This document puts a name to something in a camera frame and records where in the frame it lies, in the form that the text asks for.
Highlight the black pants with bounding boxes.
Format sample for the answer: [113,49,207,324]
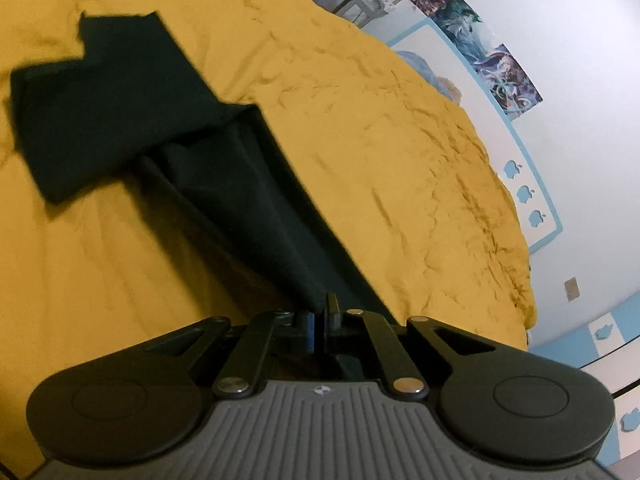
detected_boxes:
[10,14,390,316]

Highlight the yellow bed quilt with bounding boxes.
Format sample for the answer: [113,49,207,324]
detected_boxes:
[1,0,536,477]

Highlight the white blue headboard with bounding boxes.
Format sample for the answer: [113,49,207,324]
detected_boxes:
[388,20,563,252]

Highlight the blue patterned pillow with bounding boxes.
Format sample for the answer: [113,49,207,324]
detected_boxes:
[396,50,462,104]

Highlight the anime poster strip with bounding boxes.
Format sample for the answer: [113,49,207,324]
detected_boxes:
[408,0,542,119]

